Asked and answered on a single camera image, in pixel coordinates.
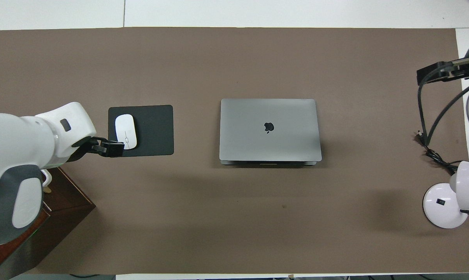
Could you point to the silver grey laptop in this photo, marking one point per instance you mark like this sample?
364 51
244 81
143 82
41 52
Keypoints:
288 132

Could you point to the brown table mat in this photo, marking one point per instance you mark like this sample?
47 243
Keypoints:
180 58

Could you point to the dark brown wooden box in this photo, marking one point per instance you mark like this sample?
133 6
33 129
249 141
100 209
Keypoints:
63 202

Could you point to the white computer mouse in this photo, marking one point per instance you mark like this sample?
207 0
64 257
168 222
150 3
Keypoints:
126 126

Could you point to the black mouse pad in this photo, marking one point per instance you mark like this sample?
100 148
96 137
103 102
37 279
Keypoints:
152 120

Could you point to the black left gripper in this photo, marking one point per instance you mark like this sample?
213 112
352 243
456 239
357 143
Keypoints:
88 146

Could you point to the white desk lamp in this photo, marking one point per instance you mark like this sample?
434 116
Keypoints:
442 206

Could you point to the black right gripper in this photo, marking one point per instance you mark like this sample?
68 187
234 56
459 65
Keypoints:
450 72

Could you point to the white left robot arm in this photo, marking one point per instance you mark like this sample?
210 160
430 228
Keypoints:
20 147

